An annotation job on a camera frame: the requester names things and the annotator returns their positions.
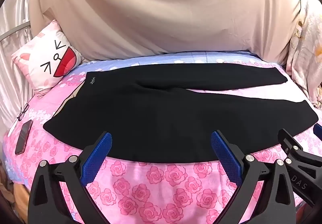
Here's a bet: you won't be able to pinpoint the pale floral blanket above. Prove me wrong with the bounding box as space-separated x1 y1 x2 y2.
285 0 322 110

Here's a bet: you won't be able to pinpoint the pink rose bedsheet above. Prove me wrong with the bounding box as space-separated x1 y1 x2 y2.
2 50 322 224

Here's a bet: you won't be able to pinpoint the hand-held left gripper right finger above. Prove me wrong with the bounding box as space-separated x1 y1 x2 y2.
211 131 295 224

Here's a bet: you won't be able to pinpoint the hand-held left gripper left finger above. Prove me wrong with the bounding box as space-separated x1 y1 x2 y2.
28 132 112 224

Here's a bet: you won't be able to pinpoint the black-rimmed eyeglasses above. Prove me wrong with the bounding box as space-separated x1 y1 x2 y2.
17 103 30 121

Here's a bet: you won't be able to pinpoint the cartoon face pillow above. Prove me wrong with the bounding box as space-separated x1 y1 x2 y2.
11 20 85 96

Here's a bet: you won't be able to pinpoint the black smartphone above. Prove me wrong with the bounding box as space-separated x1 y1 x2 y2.
14 120 33 156

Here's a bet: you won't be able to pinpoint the black pants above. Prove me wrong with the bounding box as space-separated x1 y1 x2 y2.
43 64 319 164

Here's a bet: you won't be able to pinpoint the beige hanging cloth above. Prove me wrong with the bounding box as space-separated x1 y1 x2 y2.
26 0 309 66

